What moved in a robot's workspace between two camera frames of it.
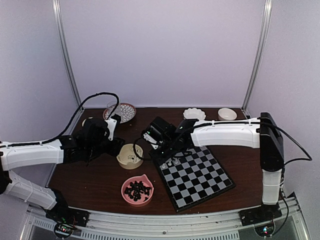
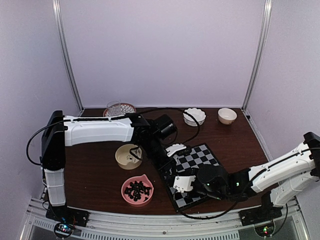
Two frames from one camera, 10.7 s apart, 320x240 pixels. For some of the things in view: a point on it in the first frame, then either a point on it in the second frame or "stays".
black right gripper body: [169, 151] to [216, 195]
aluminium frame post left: [65, 50] stays
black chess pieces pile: [135, 190] stays
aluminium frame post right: [268, 5] stays
